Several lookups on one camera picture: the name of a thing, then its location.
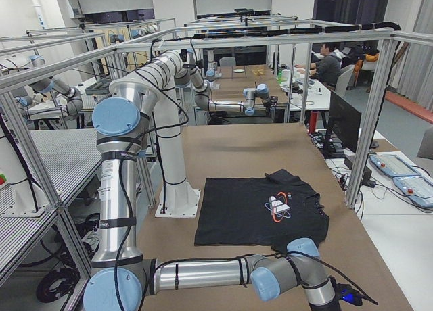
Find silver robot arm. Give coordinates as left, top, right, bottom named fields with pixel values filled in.
left=128, top=51, right=271, bottom=115
left=83, top=82, right=366, bottom=310

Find black computer monitor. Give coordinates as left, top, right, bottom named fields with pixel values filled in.
left=323, top=91, right=361, bottom=158

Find neighbouring robot arm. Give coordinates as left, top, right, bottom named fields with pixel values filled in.
left=1, top=55, right=83, bottom=120

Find black graphic t-shirt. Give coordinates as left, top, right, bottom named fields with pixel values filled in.
left=195, top=169, right=329, bottom=251

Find far teach pendant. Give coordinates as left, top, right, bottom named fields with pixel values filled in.
left=369, top=154, right=421, bottom=178

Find black cable sleeve on frame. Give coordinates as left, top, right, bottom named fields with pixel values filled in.
left=192, top=21, right=402, bottom=40

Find teach pendant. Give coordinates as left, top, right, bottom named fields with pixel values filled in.
left=393, top=176, right=432, bottom=208
left=369, top=154, right=421, bottom=178

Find seated person in hoodie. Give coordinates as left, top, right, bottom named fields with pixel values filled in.
left=310, top=43, right=342, bottom=87

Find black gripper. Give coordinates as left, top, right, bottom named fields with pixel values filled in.
left=270, top=96, right=278, bottom=107
left=334, top=283, right=363, bottom=306

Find aluminium frame cage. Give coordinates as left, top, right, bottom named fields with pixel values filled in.
left=1, top=20, right=432, bottom=282

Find near teach pendant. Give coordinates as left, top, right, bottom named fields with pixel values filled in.
left=393, top=176, right=432, bottom=208

